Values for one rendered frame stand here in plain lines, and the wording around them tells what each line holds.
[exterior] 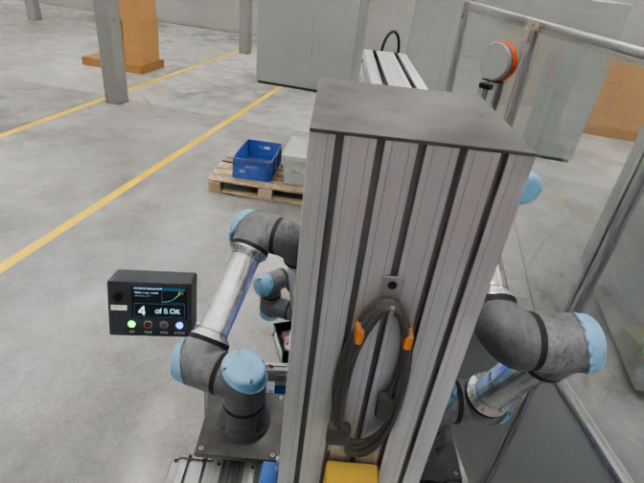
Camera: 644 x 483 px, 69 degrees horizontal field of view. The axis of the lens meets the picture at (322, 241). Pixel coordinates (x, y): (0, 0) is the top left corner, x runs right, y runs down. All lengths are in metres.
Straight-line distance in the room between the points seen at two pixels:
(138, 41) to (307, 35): 3.03
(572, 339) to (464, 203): 0.50
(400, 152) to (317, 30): 8.45
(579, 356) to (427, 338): 0.40
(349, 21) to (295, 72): 1.31
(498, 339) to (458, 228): 0.41
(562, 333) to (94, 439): 2.33
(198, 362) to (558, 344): 0.85
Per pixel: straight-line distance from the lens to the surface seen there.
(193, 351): 1.32
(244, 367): 1.27
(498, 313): 0.96
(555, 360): 0.99
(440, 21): 7.10
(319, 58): 9.01
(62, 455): 2.80
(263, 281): 1.64
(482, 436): 2.49
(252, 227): 1.39
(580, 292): 1.78
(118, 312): 1.65
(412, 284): 0.61
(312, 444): 0.85
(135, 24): 9.67
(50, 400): 3.04
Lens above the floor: 2.19
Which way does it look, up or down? 31 degrees down
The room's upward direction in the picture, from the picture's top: 7 degrees clockwise
